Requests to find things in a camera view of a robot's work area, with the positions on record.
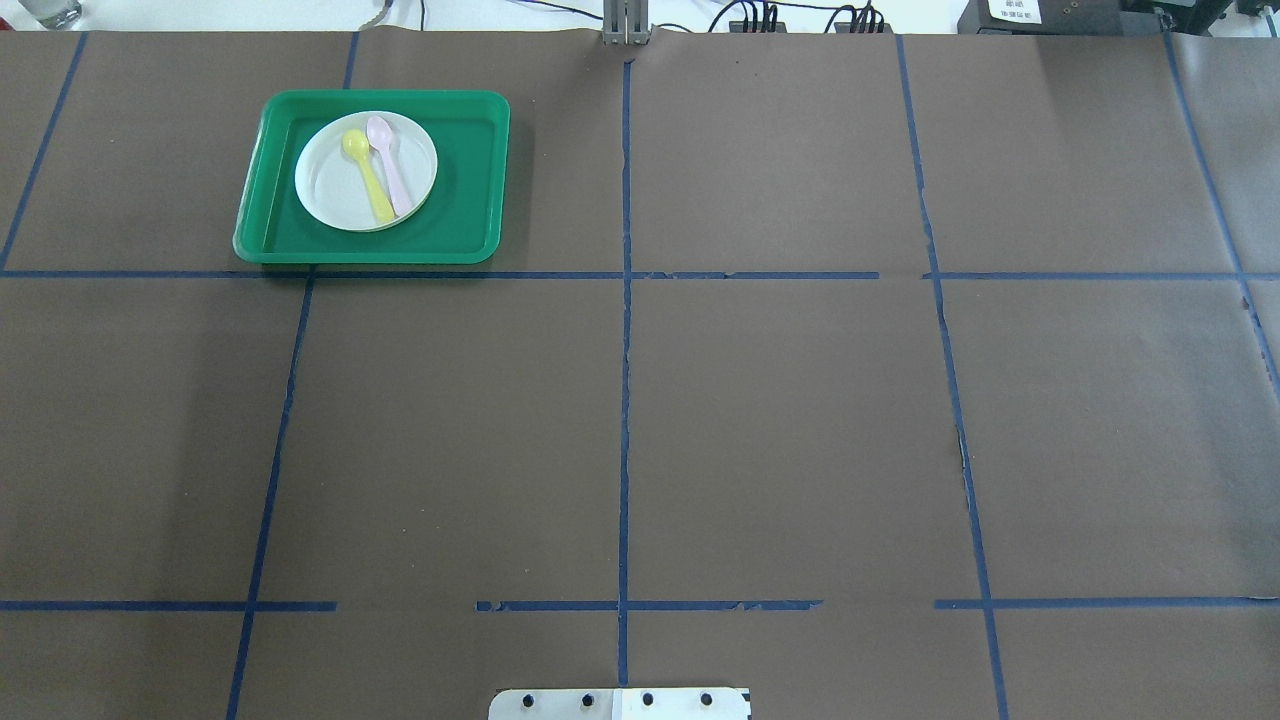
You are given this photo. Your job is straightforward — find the white round plate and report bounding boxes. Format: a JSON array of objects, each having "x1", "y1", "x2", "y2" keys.
[{"x1": 294, "y1": 110, "x2": 440, "y2": 233}]

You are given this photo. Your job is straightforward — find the pink plastic spoon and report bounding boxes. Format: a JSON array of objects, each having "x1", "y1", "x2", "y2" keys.
[{"x1": 366, "y1": 115, "x2": 411, "y2": 217}]

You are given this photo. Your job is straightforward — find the yellow plastic spoon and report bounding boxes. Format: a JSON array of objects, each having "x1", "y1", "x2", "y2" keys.
[{"x1": 340, "y1": 128, "x2": 396, "y2": 225}]

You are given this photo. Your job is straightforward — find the green plastic tray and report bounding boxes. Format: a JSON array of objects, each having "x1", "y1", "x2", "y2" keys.
[{"x1": 232, "y1": 88, "x2": 511, "y2": 265}]

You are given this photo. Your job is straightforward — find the brown paper table cover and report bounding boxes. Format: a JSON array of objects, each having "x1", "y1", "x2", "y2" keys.
[{"x1": 3, "y1": 28, "x2": 1277, "y2": 719}]

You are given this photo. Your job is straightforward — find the aluminium frame post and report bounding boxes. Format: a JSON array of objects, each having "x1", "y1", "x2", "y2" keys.
[{"x1": 602, "y1": 0, "x2": 653, "y2": 45}]

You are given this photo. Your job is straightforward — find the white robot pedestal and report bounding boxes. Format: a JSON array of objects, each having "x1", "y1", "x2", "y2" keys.
[{"x1": 486, "y1": 687, "x2": 753, "y2": 719}]

